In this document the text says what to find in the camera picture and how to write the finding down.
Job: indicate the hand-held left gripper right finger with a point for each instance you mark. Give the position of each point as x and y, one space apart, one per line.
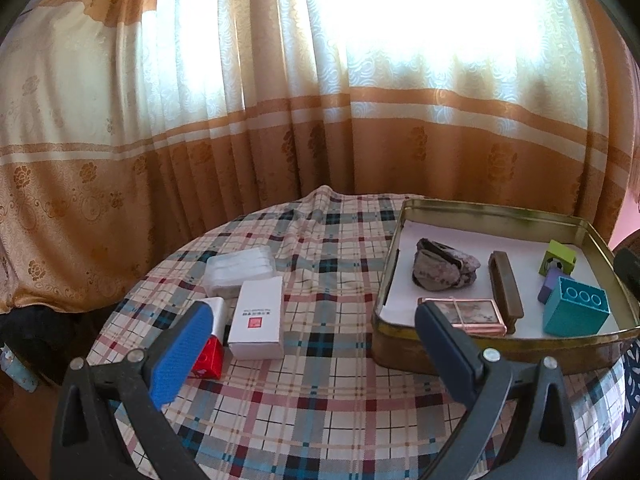
445 350

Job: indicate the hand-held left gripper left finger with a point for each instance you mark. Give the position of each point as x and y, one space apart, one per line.
180 355

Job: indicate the red building block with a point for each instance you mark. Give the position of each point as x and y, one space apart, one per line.
212 360

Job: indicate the golden tin box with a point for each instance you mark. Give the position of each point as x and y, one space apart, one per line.
400 355

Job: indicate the copper picture frame box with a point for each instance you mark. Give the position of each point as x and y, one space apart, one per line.
475 312

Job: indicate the white power adapter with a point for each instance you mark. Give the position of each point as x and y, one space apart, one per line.
218 317

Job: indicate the green building block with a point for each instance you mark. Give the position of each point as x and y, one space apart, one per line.
557 260

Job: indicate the teal building block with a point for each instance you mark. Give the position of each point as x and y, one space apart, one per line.
570 315

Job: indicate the grey floral pouch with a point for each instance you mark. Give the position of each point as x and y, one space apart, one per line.
440 270

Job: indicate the white cardboard box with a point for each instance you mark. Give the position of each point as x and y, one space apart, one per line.
255 320

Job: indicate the purple block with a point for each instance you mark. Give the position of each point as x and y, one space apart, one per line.
549 285

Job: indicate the brown oblong case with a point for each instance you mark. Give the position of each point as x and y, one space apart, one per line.
505 285

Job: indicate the clear plastic box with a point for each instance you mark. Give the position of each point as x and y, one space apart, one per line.
240 270

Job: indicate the blue printed cushion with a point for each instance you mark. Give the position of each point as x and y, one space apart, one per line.
632 370

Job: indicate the white paper liner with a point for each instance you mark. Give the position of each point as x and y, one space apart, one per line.
450 230

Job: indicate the dark cloth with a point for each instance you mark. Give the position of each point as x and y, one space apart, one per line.
40 340

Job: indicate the plaid tablecloth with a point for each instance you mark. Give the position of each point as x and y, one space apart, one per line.
310 410

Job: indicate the patterned paper cup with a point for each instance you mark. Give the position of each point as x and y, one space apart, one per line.
17 372

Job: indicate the beige and orange curtain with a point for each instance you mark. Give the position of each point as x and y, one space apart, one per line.
350 135

